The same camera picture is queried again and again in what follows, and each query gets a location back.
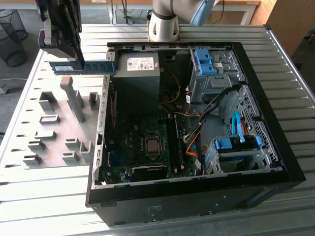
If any black PC case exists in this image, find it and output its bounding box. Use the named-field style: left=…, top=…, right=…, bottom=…
left=85, top=41, right=307, bottom=227

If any grey frame desk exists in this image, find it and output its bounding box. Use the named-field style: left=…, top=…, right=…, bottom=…
left=0, top=0, right=153, bottom=25

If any black RAM slot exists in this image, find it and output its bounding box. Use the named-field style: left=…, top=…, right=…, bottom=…
left=166, top=115, right=178, bottom=174

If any grey power supply unit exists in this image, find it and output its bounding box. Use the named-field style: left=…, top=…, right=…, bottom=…
left=112, top=51, right=161, bottom=116

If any thick orange wire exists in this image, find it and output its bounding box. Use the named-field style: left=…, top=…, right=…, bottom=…
left=186, top=136, right=199, bottom=156

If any blue RAM stick with label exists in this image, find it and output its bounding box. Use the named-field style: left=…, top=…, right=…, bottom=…
left=48, top=60, right=116, bottom=76

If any red wire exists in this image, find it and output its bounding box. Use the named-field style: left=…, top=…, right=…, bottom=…
left=110, top=91, right=117, bottom=128

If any black cable bundle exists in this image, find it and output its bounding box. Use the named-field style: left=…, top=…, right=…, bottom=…
left=198, top=85, right=241, bottom=126

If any wooden cabinet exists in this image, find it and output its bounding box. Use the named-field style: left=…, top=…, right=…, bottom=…
left=251, top=0, right=315, bottom=57

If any silver CPU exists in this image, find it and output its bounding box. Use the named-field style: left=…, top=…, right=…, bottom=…
left=145, top=137, right=160, bottom=154

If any grey metal drive cage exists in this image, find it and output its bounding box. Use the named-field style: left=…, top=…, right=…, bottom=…
left=189, top=48, right=247, bottom=104

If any blue plastic drive bracket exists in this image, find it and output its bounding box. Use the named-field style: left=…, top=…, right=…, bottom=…
left=194, top=48, right=219, bottom=76

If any blue flat data wire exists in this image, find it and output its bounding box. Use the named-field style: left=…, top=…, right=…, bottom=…
left=232, top=112, right=246, bottom=143

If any black wire mesh bin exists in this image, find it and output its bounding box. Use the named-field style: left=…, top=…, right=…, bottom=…
left=0, top=9, right=28, bottom=67

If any black graphics card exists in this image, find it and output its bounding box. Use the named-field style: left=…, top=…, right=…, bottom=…
left=131, top=165, right=168, bottom=180

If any grey plastic parts rack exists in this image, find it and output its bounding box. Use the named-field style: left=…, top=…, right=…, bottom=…
left=21, top=76, right=101, bottom=171

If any grey metal disk bay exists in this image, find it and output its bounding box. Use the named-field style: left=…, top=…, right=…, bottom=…
left=204, top=137, right=274, bottom=174

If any thin orange wire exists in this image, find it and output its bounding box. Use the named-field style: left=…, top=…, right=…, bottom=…
left=159, top=68, right=182, bottom=107

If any green motherboard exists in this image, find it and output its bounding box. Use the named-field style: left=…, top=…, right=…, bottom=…
left=105, top=114, right=195, bottom=184

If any wooden desk white frame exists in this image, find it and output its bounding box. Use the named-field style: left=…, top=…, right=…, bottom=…
left=215, top=0, right=261, bottom=25

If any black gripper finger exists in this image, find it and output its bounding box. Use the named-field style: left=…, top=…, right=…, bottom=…
left=56, top=4, right=86, bottom=73

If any hard disk in blue carrier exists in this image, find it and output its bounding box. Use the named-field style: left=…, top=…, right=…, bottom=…
left=213, top=136, right=262, bottom=150

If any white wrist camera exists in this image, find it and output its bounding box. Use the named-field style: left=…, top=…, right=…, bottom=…
left=37, top=19, right=61, bottom=49

